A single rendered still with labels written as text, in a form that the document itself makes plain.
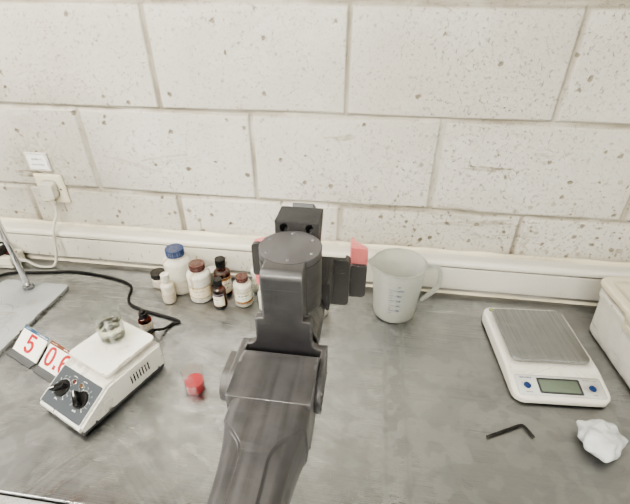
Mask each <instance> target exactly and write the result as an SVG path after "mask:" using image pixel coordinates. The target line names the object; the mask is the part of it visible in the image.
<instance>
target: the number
mask: <svg viewBox="0 0 630 504"><path fill-rule="evenodd" d="M46 342H47V341H45V340H44V339H42V338H40V337H39V336H37V335H35V334H34V333H32V332H30V331H29V330H27V329H24V331H23V332H22V334H21V336H20V338H19V339H18V341H17V343H16V345H15V347H16V348H18V349H19V350H21V351H22V352H24V353H26V354H27V355H29V356H30V357H32V358H33V359H35V360H37V358H38V356H39V355H40V353H41V351H42V349H43V347H44V345H45V344H46Z"/></svg>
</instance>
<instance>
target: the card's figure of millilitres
mask: <svg viewBox="0 0 630 504"><path fill-rule="evenodd" d="M70 358H71V357H70V355H69V354H67V353H65V352H64V351H62V350H60V349H59V348H57V347H55V346H54V345H52V344H50V346H49V348H48V350H47V352H46V353H45V355H44V357H43V359H42V361H41V364H42V365H44V366H46V367H47V368H49V369H50V370H52V371H53V372H55V373H56V374H58V373H59V371H60V370H61V368H62V367H63V365H64V364H65V363H66V361H67V360H69V359H70Z"/></svg>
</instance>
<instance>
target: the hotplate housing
mask: <svg viewBox="0 0 630 504"><path fill-rule="evenodd" d="M64 365H67V366H68V367H70V368H71V369H73V370H75V371H76V372H78V373H79V374H81V375H83V376H84V377H86V378H87V379H89V380H91V381H92V382H94V383H96V384H97V385H99V386H100V387H102V388H103V390H102V391H101V393H100V394H99V396H98V398H97V399H96V401H95V402H94V404H93V405H92V407H91V408H90V410H89V412H88V413H87V415H86V416H85V418H84V419H83V421H82V422H81V424H80V425H79V426H77V425H76V424H75V423H73V422H72V421H70V420H69V419H68V418H66V417H65V416H63V415H62V414H60V413H59V412H58V411H56V410H55V409H53V408H52V407H51V406H49V405H48V404H46V403H45V402H43V401H42V400H41V398H42V397H43V395H44V394H45V393H44V394H43V395H42V397H41V398H40V400H41V401H40V404H41V406H43V407H44V408H46V409H47V410H48V411H50V412H51V413H53V414H54V415H55V416H57V417H58V418H60V419H61V420H62V421H64V422H65V423H66V424H68V425H69V426H71V427H72V428H73V429H75V430H76V431H78V432H79V433H80V434H82V435H84V436H85V435H86V434H87V433H88V432H90V431H91V430H92V429H93V428H94V427H95V426H96V425H97V424H99V423H100V422H101V421H102V420H103V419H104V418H105V417H106V416H108V415H109V414H110V413H111V412H112V411H113V410H114V409H116V408H117V407H118V406H119V405H120V404H121V403H122V402H123V401H125V400H126V399H127V398H128V397H129V396H130V395H131V394H132V393H134V392H135V391H136V390H137V389H138V388H139V387H140V386H142V385H143V384H144V383H145V382H146V381H147V380H148V379H149V378H151V377H152V376H153V375H154V374H155V373H156V372H157V371H158V370H160V369H161V368H162V367H163V366H164V365H165V364H164V357H163V354H162V350H161V347H160V343H158V342H156V341H153V343H151V344H150V345H149V346H148V347H147V348H145V349H144V350H143V351H142V352H140V353H139V354H138V355H137V356H135V357H134V358H133V359H132V360H130V361H129V362H128V363H127V364H126V365H124V366H123V367H122V368H121V369H119V370H118V371H117V372H116V373H114V374H113V375H112V376H110V377H107V378H105V377H102V376H101V375H99V374H97V373H96V372H94V371H93V370H91V369H89V368H88V367H86V366H84V365H83V364H81V363H79V362H78V361H76V360H74V359H73V358H70V359H69V360H67V361H66V363H65V364H64ZM64 365H63V367H64ZM63 367H62V368H63ZM62 368H61V370H62ZM61 370H60V371H61ZM60 371H59V372H60Z"/></svg>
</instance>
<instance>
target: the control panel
mask: <svg viewBox="0 0 630 504"><path fill-rule="evenodd" d="M63 379H66V380H68V381H69V383H70V387H69V390H68V391H67V393H66V394H65V395H63V396H61V397H58V396H56V395H55V394H54V391H51V390H47V391H46V392H45V394H44V395H43V397H42V398H41V400H42V401H43V402H45V403H46V404H48V405H49V406H51V407H52V408H53V409H55V410H56V411H58V412H59V413H60V414H62V415H63V416H65V417H66V418H68V419H69V420H70V421H72V422H73V423H75V424H76V425H77V426H79V425H80V424H81V422H82V421H83V419H84V418H85V416H86V415H87V413H88V412H89V410H90V408H91V407H92V405H93V404H94V402H95V401H96V399H97V398H98V396H99V394H100V393H101V391H102V390H103V388H102V387H100V386H99V385H97V384H96V383H94V382H92V381H91V380H89V379H87V378H86V377H84V376H83V375H81V374H79V373H78V372H76V371H75V370H73V369H71V368H70V367H68V366H67V365H64V367H63V368H62V370H61V371H60V372H59V374H58V375H57V377H56V378H55V380H54V381H53V382H52V384H51V385H54V384H57V383H58V382H59V381H60V380H63ZM73 380H76V383H75V384H73V383H72V382H73ZM80 384H83V387H82V388H79V385H80ZM73 390H75V391H79V392H80V391H85V392H87V393H88V401H87V403H86V405H85V406H84V407H83V408H81V409H75V408H74V407H73V406H72V395H71V393H72V391H73Z"/></svg>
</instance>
